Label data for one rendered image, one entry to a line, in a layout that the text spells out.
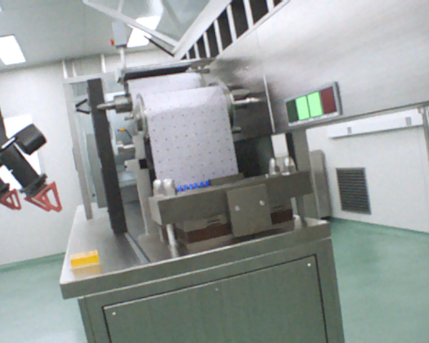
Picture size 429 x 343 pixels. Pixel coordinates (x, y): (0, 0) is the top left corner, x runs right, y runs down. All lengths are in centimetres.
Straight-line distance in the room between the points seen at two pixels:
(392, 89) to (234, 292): 59
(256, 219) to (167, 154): 32
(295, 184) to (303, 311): 32
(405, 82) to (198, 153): 69
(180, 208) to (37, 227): 588
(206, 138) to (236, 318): 51
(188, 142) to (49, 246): 574
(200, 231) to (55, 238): 585
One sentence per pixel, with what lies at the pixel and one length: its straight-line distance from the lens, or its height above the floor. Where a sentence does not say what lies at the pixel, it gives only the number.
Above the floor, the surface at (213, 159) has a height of 110.
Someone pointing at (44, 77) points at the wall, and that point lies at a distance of 700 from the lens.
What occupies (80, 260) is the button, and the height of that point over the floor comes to 92.
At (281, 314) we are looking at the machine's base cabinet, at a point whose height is 70.
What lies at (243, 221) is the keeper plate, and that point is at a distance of 112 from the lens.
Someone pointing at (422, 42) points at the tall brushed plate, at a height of 123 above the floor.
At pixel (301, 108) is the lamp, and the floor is 119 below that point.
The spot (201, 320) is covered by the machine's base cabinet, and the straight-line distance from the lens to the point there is 110.
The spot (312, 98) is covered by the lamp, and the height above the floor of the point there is 120.
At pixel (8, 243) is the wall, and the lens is 700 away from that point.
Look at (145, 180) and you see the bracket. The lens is 136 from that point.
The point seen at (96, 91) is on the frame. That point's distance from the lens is 163.
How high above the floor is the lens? 112
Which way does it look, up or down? 3 degrees down
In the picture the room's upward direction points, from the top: 10 degrees counter-clockwise
